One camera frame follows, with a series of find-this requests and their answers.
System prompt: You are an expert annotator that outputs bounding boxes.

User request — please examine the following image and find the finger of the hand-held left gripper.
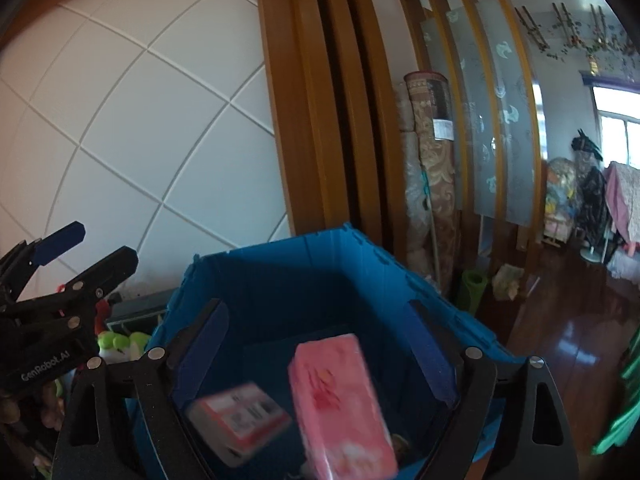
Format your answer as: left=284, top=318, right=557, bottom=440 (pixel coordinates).
left=0, top=221, right=87, bottom=306
left=10, top=246, right=139, bottom=332

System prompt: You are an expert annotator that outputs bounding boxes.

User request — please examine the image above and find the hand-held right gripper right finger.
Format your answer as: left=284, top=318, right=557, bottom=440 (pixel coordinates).
left=407, top=300, right=583, bottom=480

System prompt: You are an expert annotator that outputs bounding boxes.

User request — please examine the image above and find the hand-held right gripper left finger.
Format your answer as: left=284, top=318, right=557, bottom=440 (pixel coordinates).
left=50, top=299, right=231, bottom=480

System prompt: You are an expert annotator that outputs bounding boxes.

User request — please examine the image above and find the pink and white box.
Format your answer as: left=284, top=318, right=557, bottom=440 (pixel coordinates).
left=186, top=381, right=293, bottom=468

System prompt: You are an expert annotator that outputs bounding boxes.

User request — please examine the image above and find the pink tissue pack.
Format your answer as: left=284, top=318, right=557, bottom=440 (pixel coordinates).
left=287, top=332, right=400, bottom=480

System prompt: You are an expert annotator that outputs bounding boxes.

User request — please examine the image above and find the blue plastic crate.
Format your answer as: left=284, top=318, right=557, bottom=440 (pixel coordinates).
left=125, top=224, right=531, bottom=480

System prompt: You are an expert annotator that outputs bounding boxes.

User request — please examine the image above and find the red toy case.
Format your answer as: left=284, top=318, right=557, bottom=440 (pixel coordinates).
left=55, top=284, right=115, bottom=333

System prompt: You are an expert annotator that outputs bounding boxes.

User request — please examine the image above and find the black box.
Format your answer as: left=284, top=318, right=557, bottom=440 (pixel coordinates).
left=107, top=289, right=174, bottom=333

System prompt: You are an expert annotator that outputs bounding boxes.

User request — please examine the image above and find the green frog plush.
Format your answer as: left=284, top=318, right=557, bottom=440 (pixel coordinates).
left=97, top=330, right=152, bottom=367

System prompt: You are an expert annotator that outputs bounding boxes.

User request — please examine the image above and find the green rolled mat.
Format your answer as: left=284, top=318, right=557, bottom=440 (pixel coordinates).
left=460, top=269, right=490, bottom=318

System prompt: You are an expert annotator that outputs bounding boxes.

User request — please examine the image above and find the pale crumpled bag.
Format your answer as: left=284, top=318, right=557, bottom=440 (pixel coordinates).
left=492, top=264, right=526, bottom=302

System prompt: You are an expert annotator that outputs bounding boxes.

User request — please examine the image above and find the rolled pale carpet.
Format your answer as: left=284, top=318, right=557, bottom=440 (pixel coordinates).
left=397, top=90, right=427, bottom=281

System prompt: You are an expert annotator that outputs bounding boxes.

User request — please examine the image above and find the rolled brown patterned carpet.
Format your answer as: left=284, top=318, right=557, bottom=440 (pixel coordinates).
left=402, top=71, right=462, bottom=292

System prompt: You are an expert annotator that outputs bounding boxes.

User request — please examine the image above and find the green cloth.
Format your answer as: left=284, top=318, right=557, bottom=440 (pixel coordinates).
left=592, top=327, right=640, bottom=456

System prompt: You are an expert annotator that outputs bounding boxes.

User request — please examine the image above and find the pile of colourful bedding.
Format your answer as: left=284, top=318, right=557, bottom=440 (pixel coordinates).
left=542, top=157, right=582, bottom=249

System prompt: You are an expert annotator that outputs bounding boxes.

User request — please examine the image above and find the black hanging clothing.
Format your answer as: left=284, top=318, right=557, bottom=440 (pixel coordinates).
left=572, top=130, right=609, bottom=262

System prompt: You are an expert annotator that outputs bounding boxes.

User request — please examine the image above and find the wooden frosted glass partition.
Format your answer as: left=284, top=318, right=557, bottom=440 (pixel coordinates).
left=390, top=0, right=547, bottom=257

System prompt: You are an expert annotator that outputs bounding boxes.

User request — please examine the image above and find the pink cloth on rack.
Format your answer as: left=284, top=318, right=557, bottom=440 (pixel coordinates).
left=602, top=160, right=640, bottom=257

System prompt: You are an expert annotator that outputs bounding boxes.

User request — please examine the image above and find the window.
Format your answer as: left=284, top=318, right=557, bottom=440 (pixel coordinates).
left=592, top=85, right=640, bottom=172

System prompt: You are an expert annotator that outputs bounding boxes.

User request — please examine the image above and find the purple curtain valance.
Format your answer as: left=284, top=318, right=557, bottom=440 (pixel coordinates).
left=580, top=71, right=640, bottom=96

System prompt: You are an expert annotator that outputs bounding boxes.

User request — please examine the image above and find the hanging vine decoration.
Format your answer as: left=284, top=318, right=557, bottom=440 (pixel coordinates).
left=515, top=2, right=640, bottom=77

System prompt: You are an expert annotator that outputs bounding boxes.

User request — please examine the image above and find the wooden door frame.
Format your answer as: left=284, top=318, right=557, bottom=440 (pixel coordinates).
left=255, top=0, right=407, bottom=256

